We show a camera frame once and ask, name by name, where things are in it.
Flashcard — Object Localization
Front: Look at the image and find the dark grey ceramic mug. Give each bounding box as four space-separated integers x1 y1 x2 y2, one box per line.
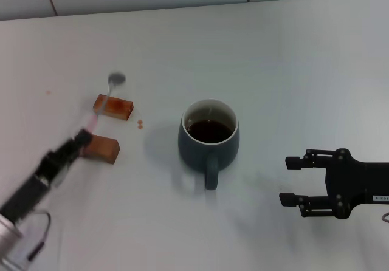
177 98 240 191

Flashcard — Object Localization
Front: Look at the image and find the left wrist cable with plug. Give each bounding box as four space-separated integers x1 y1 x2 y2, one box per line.
27 211 52 261

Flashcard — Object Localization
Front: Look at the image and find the dark coffee liquid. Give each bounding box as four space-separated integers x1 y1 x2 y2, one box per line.
187 119 233 144

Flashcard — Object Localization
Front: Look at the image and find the stained flat wooden block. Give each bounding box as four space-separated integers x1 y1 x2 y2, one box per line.
92 94 134 122

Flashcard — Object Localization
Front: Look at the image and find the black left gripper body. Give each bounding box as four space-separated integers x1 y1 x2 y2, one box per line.
0 169 60 227

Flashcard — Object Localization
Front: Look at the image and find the brown arched wooden block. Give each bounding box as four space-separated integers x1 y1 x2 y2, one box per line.
81 134 120 165

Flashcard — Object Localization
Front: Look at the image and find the pink handled metal spoon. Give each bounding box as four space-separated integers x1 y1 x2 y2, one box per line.
86 72 127 134

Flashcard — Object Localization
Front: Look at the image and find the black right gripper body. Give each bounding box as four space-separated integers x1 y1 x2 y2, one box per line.
325 148 389 220

